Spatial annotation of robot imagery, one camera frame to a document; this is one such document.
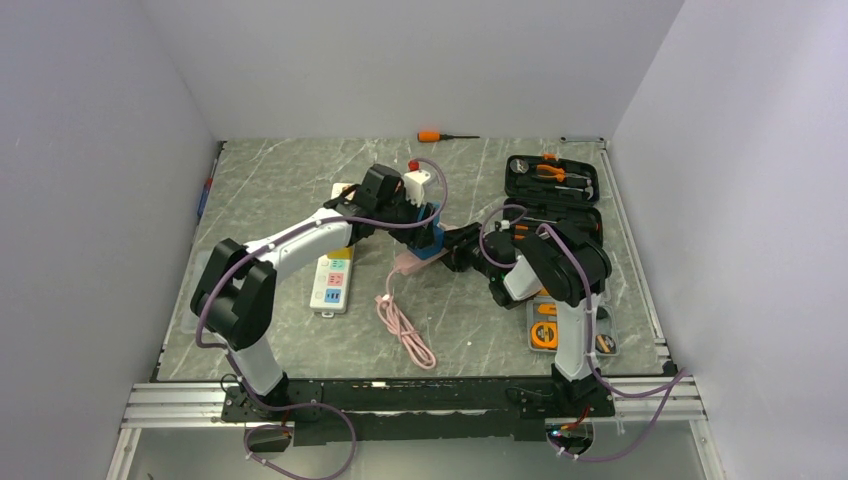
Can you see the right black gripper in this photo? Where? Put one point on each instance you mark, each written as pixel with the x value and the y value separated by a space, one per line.
pixel 455 257

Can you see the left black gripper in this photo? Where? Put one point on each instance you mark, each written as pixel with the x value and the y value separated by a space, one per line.
pixel 402 198

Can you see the dark blue cube adapter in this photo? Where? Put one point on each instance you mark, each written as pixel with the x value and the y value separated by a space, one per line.
pixel 425 242

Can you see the light blue cube adapter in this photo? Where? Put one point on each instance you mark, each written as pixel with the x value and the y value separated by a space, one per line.
pixel 429 216

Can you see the white power strip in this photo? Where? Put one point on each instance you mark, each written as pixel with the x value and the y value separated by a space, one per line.
pixel 331 287

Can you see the black tool case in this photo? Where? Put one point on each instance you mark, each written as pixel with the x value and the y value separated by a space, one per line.
pixel 550 202

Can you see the grey tool tray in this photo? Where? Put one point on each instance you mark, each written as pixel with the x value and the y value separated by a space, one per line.
pixel 606 341

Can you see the clear plastic screw box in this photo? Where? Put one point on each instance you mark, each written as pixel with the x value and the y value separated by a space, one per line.
pixel 188 320

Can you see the pink power strip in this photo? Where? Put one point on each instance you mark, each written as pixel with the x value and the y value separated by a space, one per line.
pixel 407 263

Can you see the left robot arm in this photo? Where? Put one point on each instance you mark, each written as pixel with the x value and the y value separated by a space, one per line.
pixel 234 297

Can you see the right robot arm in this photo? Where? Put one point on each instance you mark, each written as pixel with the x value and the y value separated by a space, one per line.
pixel 556 257

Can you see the white cube adapter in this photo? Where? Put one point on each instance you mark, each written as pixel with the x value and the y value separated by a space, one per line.
pixel 339 187

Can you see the yellow cube adapter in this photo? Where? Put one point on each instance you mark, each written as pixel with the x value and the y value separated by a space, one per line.
pixel 345 253

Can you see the orange pliers in case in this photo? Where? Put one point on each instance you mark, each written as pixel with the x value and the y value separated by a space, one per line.
pixel 550 173

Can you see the orange tape measure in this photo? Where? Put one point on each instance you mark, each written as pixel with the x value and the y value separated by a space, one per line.
pixel 544 336

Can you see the blue red pen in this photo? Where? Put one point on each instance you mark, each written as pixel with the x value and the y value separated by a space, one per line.
pixel 206 188

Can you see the orange handled screwdriver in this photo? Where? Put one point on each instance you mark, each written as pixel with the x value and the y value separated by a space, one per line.
pixel 435 137

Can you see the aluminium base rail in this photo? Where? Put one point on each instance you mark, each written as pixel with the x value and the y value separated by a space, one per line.
pixel 221 403

